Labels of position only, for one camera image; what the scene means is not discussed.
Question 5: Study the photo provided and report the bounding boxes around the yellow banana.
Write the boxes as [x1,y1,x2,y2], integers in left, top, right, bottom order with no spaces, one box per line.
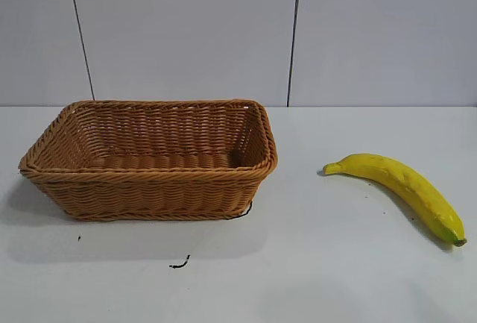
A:
[322,153,468,248]

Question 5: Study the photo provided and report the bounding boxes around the small black wire scrap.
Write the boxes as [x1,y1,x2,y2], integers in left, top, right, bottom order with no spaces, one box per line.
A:
[169,254,192,269]

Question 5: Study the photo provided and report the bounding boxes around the brown woven wicker basket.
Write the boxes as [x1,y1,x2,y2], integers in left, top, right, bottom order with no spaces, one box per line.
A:
[18,97,279,222]

